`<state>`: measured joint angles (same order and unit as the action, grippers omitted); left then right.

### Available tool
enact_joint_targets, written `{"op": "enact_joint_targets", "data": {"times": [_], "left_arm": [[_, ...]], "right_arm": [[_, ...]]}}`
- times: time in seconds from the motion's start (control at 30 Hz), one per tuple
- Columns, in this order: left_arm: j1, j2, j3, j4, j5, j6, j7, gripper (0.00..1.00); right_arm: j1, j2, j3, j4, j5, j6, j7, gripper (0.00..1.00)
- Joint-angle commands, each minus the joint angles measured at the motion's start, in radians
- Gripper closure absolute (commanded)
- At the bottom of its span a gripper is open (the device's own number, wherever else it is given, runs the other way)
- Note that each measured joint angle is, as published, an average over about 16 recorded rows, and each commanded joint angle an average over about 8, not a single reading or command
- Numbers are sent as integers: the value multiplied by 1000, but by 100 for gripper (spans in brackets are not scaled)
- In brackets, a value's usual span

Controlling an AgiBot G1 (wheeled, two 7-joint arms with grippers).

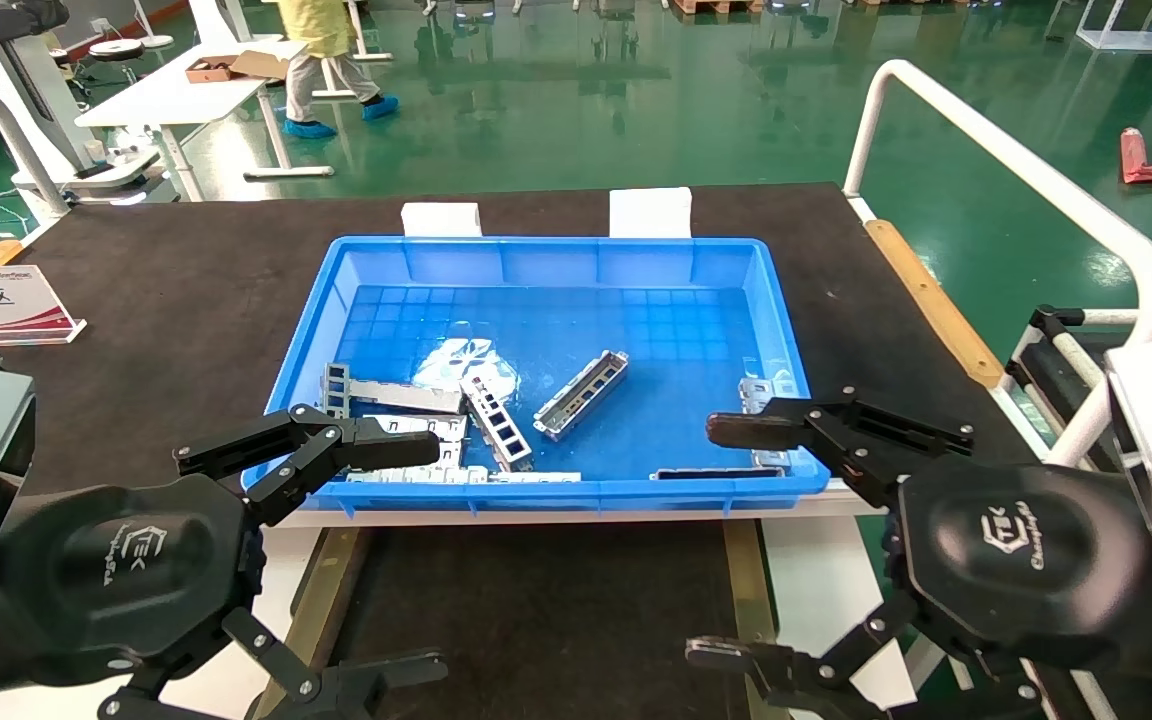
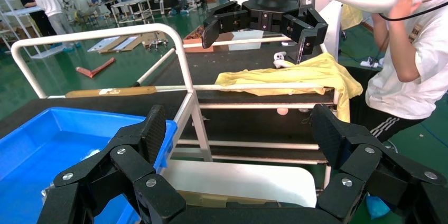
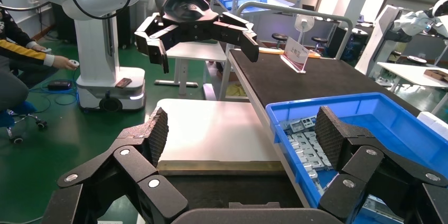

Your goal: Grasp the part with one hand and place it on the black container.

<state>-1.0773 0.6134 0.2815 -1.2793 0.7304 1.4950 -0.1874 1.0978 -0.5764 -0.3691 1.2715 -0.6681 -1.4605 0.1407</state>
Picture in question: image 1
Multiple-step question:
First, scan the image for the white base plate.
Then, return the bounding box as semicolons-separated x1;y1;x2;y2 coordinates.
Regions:
11;148;162;206

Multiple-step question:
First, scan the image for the black round stool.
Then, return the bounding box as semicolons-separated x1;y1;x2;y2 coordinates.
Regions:
88;38;147;86

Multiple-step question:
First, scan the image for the white foam block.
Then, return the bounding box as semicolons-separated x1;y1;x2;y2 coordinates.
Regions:
402;202;483;239
609;187;693;239

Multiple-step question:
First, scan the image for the white bent guard rail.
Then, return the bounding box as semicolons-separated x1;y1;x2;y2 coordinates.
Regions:
843;58;1152;469

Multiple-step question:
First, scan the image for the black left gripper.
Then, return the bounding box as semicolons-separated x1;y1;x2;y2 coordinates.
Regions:
0;404;449;720

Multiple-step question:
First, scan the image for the metal bracket with rectangular holes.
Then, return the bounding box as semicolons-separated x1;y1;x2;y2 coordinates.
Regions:
461;375;535;473

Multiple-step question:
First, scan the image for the black roller bracket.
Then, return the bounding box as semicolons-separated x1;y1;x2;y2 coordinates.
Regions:
1004;305;1127;441

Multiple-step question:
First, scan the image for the clear plastic bag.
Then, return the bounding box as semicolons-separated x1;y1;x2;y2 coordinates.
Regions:
414;338;519;396

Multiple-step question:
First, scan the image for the open cardboard box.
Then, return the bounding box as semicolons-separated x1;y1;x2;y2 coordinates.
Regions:
186;50;294;84

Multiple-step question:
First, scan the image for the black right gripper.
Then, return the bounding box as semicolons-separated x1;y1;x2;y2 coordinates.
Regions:
686;388;1152;720

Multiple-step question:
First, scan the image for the white machine column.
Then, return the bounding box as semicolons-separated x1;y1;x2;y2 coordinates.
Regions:
0;0;72;186

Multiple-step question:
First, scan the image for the black table mat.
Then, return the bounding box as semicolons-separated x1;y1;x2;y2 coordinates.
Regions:
0;183;1042;506

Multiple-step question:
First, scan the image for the long thin metal strip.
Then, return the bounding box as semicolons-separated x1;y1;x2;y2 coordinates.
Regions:
346;466;583;486

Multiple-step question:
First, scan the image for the long wooden edge strip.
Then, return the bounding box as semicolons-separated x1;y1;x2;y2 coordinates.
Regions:
864;218;1005;389

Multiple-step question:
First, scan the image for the grey curved pipe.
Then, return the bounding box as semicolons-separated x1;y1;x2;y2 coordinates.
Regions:
0;82;72;219

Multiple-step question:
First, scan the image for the long flat metal bar part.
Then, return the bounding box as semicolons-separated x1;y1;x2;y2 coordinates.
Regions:
349;378;464;416

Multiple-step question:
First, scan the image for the white work table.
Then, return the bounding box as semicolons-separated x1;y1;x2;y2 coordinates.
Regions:
76;40;335;201

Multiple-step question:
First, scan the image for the dark metal bar part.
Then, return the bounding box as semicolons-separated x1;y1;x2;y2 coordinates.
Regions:
651;466;785;482

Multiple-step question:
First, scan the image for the white floor frame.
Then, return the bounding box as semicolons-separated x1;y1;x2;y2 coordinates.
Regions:
1076;0;1152;51

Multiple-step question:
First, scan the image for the blue plastic bin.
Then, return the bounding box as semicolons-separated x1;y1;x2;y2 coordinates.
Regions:
241;235;832;516

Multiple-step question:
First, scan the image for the metal channel bracket part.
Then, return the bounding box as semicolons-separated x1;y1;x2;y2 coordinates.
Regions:
534;350;630;442

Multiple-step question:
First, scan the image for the person in yellow top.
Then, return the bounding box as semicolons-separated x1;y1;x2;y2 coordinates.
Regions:
276;0;402;139

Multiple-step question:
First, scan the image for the silver notched metal bracket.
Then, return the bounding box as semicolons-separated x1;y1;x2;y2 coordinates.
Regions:
739;375;802;469

